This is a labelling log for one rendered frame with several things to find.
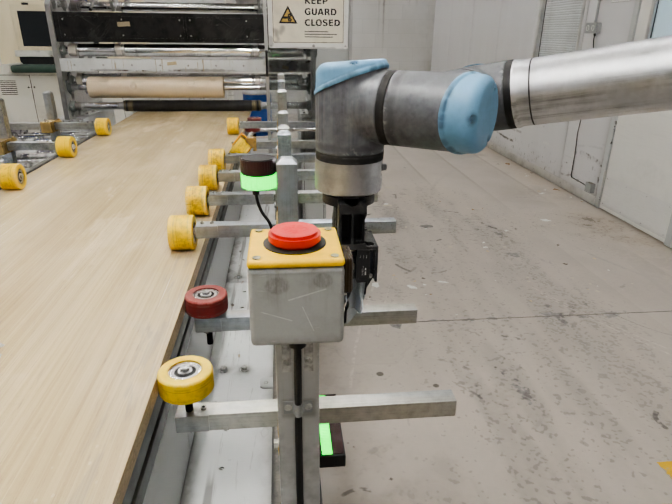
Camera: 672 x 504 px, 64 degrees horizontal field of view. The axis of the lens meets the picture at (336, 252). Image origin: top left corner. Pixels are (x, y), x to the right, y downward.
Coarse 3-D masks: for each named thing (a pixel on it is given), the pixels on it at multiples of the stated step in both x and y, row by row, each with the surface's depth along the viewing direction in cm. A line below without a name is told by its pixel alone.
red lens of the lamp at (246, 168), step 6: (240, 162) 88; (246, 162) 87; (252, 162) 86; (258, 162) 86; (264, 162) 87; (270, 162) 88; (240, 168) 89; (246, 168) 87; (252, 168) 87; (258, 168) 87; (264, 168) 87; (270, 168) 88; (246, 174) 88; (252, 174) 87; (258, 174) 87; (264, 174) 88
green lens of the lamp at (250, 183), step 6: (276, 174) 90; (246, 180) 88; (252, 180) 88; (258, 180) 88; (264, 180) 88; (270, 180) 89; (276, 180) 90; (246, 186) 89; (252, 186) 88; (258, 186) 88; (264, 186) 88; (270, 186) 89
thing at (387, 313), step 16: (384, 304) 108; (400, 304) 108; (208, 320) 102; (224, 320) 103; (240, 320) 103; (352, 320) 106; (368, 320) 106; (384, 320) 106; (400, 320) 107; (416, 320) 107
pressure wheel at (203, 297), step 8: (192, 288) 104; (200, 288) 104; (208, 288) 104; (216, 288) 104; (184, 296) 101; (192, 296) 101; (200, 296) 102; (208, 296) 101; (216, 296) 101; (224, 296) 101; (192, 304) 99; (200, 304) 98; (208, 304) 99; (216, 304) 99; (224, 304) 101; (192, 312) 100; (200, 312) 99; (208, 312) 99; (216, 312) 100; (224, 312) 102; (208, 336) 105; (208, 344) 106
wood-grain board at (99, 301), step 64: (128, 128) 275; (192, 128) 276; (0, 192) 165; (64, 192) 166; (128, 192) 167; (0, 256) 119; (64, 256) 119; (128, 256) 120; (192, 256) 120; (0, 320) 93; (64, 320) 93; (128, 320) 93; (0, 384) 76; (64, 384) 76; (128, 384) 77; (0, 448) 65; (64, 448) 65; (128, 448) 65
